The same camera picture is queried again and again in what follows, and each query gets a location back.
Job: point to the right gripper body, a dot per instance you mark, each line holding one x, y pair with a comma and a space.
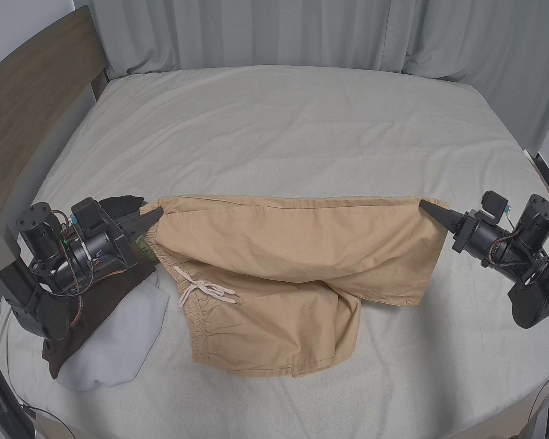
480, 238

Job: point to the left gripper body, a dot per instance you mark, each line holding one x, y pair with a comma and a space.
107, 249

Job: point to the beige shorts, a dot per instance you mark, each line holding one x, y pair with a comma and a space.
279, 245

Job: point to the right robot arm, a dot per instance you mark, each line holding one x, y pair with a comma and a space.
537, 291

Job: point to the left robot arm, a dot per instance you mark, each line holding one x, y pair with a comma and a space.
41, 309

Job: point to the green garment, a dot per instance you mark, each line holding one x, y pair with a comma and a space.
147, 250

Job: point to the black garment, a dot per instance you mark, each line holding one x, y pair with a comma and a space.
121, 205

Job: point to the brown garment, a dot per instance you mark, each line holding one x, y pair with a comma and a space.
100, 300

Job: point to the white garment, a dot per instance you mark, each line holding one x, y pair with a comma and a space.
119, 345

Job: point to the pale grey curtain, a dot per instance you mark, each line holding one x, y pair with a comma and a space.
247, 16
476, 25

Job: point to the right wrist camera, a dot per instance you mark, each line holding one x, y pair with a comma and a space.
494, 201

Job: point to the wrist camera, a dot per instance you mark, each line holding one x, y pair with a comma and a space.
87, 215
494, 201

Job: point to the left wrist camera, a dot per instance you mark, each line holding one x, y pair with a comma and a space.
87, 215

